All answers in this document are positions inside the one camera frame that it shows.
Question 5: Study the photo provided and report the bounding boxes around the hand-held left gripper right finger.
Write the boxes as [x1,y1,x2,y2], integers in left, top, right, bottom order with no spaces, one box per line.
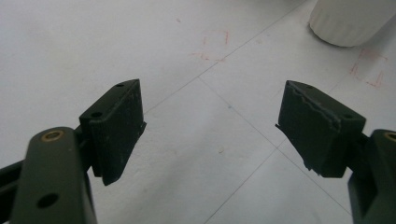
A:
[275,79,367,179]

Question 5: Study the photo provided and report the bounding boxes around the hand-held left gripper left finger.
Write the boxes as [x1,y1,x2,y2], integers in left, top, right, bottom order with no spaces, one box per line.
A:
[78,78,148,187]

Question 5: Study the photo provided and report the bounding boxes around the white ribbed bowl of grains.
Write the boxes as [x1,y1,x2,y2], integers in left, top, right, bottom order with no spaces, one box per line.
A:
[308,0,396,48]

